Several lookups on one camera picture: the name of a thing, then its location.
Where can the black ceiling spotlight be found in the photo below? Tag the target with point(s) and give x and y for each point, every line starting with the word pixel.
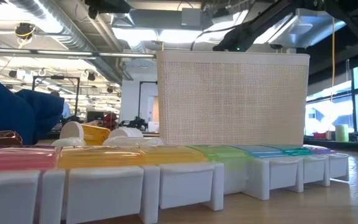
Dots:
pixel 91 76

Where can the black metal frame stand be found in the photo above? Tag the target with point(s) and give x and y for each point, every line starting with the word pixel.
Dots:
pixel 140 99
pixel 78 93

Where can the silver rectangular ventilation duct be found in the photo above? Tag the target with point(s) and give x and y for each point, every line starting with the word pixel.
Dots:
pixel 306 28

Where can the red background object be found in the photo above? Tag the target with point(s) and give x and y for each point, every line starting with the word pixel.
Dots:
pixel 110 119

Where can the small red container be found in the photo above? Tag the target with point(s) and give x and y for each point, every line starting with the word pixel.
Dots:
pixel 319 136

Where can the linear ceiling light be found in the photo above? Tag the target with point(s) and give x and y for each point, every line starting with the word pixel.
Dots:
pixel 73 53

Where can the grey ceiling box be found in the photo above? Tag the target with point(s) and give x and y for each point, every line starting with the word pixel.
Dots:
pixel 191 17

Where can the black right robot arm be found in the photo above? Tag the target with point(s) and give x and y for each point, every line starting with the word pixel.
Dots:
pixel 250 28

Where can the orange pill bottle white cap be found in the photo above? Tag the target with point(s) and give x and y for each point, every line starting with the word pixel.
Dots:
pixel 71 130

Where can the person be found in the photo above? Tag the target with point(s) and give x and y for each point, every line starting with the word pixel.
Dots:
pixel 66 110

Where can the rainbow weekly pill organizer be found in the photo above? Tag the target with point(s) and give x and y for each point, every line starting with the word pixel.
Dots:
pixel 104 193

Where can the green cylindrical roll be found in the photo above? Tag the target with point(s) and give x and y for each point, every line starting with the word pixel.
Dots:
pixel 342 133

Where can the white plastic pill bottle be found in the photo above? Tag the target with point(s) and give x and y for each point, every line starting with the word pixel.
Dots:
pixel 132 142
pixel 68 142

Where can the dark window frame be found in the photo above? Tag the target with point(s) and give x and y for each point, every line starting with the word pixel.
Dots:
pixel 354 102

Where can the small vial white cap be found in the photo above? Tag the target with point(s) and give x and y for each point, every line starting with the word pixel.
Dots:
pixel 124 133

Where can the white perforated plastic basket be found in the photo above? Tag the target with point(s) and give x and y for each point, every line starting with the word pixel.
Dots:
pixel 228 99

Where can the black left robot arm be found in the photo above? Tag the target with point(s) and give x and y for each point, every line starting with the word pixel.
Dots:
pixel 110 4

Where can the blue cloth bundle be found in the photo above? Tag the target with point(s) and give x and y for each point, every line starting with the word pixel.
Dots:
pixel 5 112

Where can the black background robot arm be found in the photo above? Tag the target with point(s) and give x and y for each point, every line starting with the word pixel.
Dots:
pixel 134 123

